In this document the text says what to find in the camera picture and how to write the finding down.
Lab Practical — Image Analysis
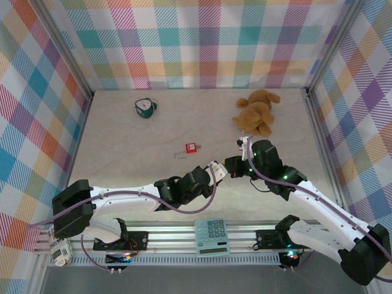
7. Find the teal calculator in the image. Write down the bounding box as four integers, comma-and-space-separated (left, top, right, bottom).
194, 218, 230, 257

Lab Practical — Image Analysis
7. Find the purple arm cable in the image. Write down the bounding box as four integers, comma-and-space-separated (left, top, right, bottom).
27, 165, 220, 273
246, 134, 392, 282

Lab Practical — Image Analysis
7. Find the red safety padlock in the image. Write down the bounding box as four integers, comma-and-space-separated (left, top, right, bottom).
173, 142, 198, 160

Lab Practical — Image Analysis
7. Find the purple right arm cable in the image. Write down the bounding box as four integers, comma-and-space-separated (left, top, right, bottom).
246, 134, 392, 282

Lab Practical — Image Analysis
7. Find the aluminium side rail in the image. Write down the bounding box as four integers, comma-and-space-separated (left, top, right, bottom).
301, 88, 352, 217

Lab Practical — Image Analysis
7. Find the grey slotted cable duct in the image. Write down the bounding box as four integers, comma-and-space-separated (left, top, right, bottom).
48, 255, 282, 268

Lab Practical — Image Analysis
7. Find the brown plush toy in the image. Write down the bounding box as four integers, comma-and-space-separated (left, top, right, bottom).
232, 89, 282, 136

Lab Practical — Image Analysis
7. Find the aluminium corner post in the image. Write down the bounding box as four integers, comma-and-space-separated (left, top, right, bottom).
32, 0, 95, 104
306, 0, 370, 92

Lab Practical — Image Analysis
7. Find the teal alarm clock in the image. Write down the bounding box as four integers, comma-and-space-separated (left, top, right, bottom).
134, 97, 159, 119

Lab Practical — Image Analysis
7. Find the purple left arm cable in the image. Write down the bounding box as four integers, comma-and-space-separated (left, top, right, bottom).
27, 165, 220, 273

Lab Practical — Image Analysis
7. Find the newsprint wrapped carton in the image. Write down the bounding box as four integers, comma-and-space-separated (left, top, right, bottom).
47, 226, 74, 268

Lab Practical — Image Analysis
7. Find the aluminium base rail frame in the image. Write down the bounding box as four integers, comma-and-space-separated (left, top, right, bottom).
33, 219, 347, 255

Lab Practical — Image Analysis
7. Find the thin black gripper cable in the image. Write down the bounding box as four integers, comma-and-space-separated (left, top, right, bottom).
249, 177, 272, 193

